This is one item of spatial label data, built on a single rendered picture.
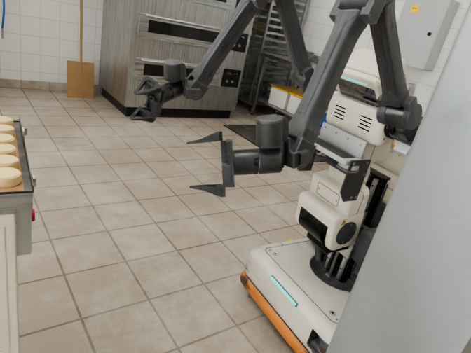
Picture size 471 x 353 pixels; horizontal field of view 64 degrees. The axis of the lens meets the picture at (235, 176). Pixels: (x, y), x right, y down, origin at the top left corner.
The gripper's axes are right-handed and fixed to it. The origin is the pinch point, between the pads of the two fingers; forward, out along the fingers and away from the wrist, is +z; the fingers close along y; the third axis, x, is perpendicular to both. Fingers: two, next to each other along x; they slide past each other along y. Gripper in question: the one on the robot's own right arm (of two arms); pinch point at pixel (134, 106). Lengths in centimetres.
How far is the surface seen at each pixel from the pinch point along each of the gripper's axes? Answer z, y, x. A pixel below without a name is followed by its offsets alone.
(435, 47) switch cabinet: -382, -34, 51
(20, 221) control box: 47.0, -1.7, 15.9
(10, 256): 52, -5, 20
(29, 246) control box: 47, -8, 19
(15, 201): 48, 6, 16
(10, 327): 57, -22, 26
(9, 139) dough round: 38.9, 5.9, 0.4
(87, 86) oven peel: -191, -213, -241
